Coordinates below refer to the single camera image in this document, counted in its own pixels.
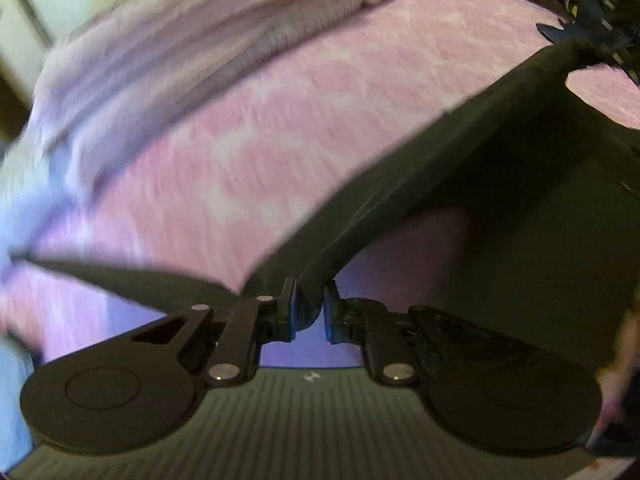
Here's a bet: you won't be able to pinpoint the pink floral bedsheet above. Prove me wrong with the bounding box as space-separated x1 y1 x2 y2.
0 0 640 366

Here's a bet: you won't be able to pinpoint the blue jeans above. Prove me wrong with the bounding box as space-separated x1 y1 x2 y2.
537 0 640 83

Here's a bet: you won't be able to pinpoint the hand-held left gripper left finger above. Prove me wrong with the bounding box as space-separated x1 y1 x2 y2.
131 276 300 387

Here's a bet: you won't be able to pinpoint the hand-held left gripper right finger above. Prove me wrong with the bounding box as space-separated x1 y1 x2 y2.
322 280 501 387

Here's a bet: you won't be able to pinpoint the lilac striped quilt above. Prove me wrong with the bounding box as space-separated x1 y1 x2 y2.
0 0 421 281

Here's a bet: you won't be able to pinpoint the dark corduroy pants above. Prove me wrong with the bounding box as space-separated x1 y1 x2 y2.
22 39 640 376

